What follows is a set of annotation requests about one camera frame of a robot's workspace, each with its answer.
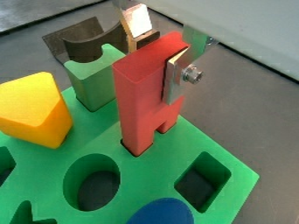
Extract gripper silver right finger green tape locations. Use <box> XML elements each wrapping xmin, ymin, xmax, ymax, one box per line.
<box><xmin>163</xmin><ymin>24</ymin><xmax>219</xmax><ymax>105</ymax></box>

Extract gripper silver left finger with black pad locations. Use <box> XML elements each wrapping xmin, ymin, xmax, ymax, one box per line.
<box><xmin>112</xmin><ymin>0</ymin><xmax>160</xmax><ymax>53</ymax></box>

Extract red double-square block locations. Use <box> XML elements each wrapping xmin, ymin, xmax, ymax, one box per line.
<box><xmin>112</xmin><ymin>31</ymin><xmax>188</xmax><ymax>157</ymax></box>

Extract green shape sorter board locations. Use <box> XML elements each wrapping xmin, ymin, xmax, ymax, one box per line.
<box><xmin>0</xmin><ymin>89</ymin><xmax>259</xmax><ymax>224</ymax></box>

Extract light green notched block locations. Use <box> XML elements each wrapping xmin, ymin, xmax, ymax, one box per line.
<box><xmin>64</xmin><ymin>44</ymin><xmax>125</xmax><ymax>112</ymax></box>

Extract yellow rounded triangle block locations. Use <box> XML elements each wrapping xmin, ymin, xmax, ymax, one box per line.
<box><xmin>0</xmin><ymin>72</ymin><xmax>72</xmax><ymax>149</ymax></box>

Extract blue cylinder block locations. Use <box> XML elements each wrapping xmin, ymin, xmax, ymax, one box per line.
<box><xmin>125</xmin><ymin>198</ymin><xmax>194</xmax><ymax>224</ymax></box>

